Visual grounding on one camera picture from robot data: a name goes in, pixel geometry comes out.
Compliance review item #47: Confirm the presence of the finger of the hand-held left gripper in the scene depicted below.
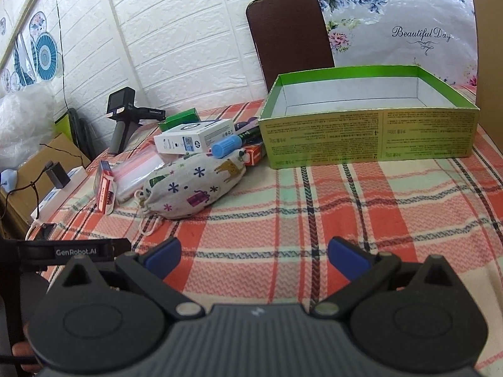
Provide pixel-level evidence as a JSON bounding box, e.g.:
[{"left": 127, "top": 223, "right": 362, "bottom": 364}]
[{"left": 0, "top": 238, "right": 131, "bottom": 262}]

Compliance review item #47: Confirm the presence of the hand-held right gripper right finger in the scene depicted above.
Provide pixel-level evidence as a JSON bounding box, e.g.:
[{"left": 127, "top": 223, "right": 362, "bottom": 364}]
[{"left": 312, "top": 237, "right": 467, "bottom": 319}]

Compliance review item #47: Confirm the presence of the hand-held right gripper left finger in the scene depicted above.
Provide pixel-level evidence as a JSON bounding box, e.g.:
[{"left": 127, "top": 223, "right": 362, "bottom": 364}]
[{"left": 47, "top": 238, "right": 205, "bottom": 320}]

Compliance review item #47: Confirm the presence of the printed drawstring pouch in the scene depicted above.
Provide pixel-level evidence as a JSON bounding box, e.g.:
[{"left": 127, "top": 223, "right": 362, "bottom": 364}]
[{"left": 134, "top": 151, "right": 247, "bottom": 236}]

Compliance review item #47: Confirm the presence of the clear zip bag red strip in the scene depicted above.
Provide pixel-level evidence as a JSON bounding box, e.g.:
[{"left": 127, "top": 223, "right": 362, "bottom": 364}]
[{"left": 110, "top": 151, "right": 166, "bottom": 205}]

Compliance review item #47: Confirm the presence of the red and white small box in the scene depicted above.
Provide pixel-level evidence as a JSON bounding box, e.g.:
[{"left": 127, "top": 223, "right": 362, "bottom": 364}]
[{"left": 95, "top": 160, "right": 118, "bottom": 215}]

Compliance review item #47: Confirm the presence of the green cardboard box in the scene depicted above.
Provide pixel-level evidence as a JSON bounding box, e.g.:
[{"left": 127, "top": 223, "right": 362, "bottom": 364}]
[{"left": 257, "top": 65, "right": 481, "bottom": 169}]

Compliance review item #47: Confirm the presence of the white and blue carton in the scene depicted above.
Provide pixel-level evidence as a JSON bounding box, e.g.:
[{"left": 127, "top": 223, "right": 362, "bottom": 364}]
[{"left": 154, "top": 118, "right": 235, "bottom": 156}]

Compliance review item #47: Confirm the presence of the black marker with blue cap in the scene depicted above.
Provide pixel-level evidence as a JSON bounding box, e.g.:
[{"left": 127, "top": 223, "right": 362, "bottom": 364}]
[{"left": 212, "top": 131, "right": 263, "bottom": 158}]

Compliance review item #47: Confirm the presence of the red and blue card box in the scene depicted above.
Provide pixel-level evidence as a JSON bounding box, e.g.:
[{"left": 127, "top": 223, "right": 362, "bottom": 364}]
[{"left": 240, "top": 144, "right": 263, "bottom": 166}]

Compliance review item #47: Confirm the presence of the small green box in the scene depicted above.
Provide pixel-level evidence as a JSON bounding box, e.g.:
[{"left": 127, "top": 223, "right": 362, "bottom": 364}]
[{"left": 159, "top": 108, "right": 199, "bottom": 132}]

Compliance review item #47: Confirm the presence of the person's left hand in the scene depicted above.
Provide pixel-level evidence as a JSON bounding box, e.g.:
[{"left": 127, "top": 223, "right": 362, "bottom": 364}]
[{"left": 10, "top": 320, "right": 42, "bottom": 374}]

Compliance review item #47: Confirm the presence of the white power strip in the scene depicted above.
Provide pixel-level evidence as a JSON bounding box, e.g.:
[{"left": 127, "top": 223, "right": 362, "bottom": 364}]
[{"left": 30, "top": 166, "right": 88, "bottom": 221}]

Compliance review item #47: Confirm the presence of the light blue object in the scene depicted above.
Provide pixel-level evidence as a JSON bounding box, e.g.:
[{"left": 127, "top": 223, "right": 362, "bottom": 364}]
[{"left": 0, "top": 169, "right": 17, "bottom": 195}]

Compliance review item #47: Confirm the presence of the black power adapter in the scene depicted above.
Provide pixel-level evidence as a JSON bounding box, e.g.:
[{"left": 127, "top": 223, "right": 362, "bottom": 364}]
[{"left": 45, "top": 161, "right": 71, "bottom": 189}]

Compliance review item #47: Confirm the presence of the brown cardboard box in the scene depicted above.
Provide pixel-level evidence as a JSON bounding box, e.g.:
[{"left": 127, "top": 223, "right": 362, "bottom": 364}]
[{"left": 0, "top": 133, "right": 92, "bottom": 236}]

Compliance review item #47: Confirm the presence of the lime green box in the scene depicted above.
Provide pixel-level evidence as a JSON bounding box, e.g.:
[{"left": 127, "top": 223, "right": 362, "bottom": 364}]
[{"left": 55, "top": 118, "right": 72, "bottom": 144}]

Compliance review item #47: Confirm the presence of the black round object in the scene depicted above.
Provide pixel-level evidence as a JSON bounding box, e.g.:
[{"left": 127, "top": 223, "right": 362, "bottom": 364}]
[{"left": 67, "top": 108, "right": 95, "bottom": 161}]

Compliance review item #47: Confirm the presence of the clear plastic wrap bundle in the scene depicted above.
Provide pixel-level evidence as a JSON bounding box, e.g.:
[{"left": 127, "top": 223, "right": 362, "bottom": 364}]
[{"left": 0, "top": 86, "right": 58, "bottom": 169}]

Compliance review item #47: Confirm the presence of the floral pillow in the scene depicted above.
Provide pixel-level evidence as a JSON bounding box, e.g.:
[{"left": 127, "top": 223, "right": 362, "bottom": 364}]
[{"left": 314, "top": 0, "right": 478, "bottom": 87}]

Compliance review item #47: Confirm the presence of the dark brown chair back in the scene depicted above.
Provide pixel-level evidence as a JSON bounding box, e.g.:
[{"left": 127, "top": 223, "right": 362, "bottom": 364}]
[{"left": 246, "top": 0, "right": 335, "bottom": 94}]

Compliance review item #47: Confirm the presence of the brown cardboard sheet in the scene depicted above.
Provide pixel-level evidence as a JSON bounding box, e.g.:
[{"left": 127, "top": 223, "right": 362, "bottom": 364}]
[{"left": 466, "top": 0, "right": 503, "bottom": 150}]

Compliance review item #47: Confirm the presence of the large blue fan wall sticker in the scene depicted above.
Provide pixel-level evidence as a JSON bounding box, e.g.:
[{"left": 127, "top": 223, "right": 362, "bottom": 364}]
[{"left": 35, "top": 33, "right": 60, "bottom": 82}]

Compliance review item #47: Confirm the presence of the black wall cable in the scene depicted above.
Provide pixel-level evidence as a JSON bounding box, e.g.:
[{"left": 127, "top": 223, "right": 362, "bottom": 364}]
[{"left": 54, "top": 0, "right": 69, "bottom": 112}]

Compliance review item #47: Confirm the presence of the small round blue wall sticker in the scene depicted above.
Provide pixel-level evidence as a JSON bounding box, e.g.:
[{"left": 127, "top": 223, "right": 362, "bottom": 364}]
[{"left": 29, "top": 11, "right": 48, "bottom": 34}]

